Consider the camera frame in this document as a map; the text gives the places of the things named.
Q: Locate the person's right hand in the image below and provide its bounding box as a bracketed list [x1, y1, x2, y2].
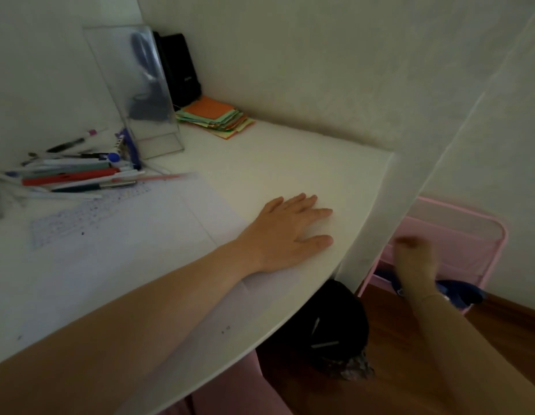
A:
[393, 236, 441, 299]

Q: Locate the person's left hand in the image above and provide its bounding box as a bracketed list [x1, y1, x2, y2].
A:
[239, 193, 335, 276]

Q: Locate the white paper sheet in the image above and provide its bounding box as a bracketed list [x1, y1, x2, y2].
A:
[0, 173, 304, 344]

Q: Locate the dark teal pen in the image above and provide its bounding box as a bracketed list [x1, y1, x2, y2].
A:
[51, 180, 139, 194]

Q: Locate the pile of assorted pens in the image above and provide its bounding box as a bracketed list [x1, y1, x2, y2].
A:
[0, 127, 195, 202]

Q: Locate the person's left forearm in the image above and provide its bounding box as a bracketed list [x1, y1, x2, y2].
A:
[0, 239, 262, 415]

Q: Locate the person's right forearm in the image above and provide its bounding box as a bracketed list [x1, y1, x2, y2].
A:
[412, 293, 535, 415]

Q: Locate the pink metal cart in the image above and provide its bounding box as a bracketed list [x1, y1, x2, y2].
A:
[357, 196, 509, 316]

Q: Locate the blue cloth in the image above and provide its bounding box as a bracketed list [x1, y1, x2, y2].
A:
[375, 270, 487, 310]

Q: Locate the black backpack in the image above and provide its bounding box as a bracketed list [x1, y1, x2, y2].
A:
[257, 278, 377, 382]

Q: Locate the stack of coloured sticky notes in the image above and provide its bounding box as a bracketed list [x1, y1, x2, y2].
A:
[175, 95, 257, 141]

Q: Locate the pink fabric garment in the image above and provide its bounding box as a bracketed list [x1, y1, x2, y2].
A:
[159, 352, 294, 415]

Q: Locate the black bag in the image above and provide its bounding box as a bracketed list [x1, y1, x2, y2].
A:
[153, 32, 203, 110]

